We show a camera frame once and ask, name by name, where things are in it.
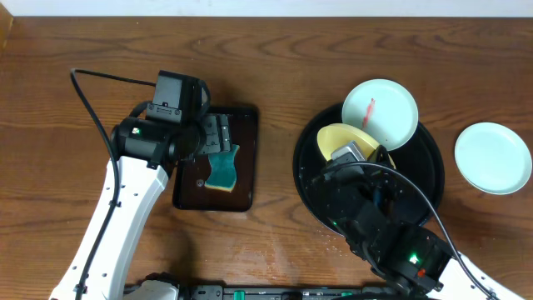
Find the green and yellow sponge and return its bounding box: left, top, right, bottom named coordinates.
left=205, top=144, right=240, bottom=193

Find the yellow plate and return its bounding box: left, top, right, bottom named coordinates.
left=316, top=123, right=380, bottom=163

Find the light green plate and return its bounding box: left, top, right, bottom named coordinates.
left=454, top=122, right=532, bottom=195

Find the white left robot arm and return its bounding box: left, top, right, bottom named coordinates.
left=51, top=113, right=231, bottom=299

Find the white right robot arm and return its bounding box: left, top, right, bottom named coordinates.
left=309, top=152, right=519, bottom=299

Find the black rectangular water tray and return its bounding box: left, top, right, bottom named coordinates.
left=172, top=107, right=258, bottom=213

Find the round black tray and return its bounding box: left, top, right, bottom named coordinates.
left=292, top=103, right=445, bottom=232

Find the green plate with red smear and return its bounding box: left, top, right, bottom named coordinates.
left=341, top=79, right=419, bottom=151

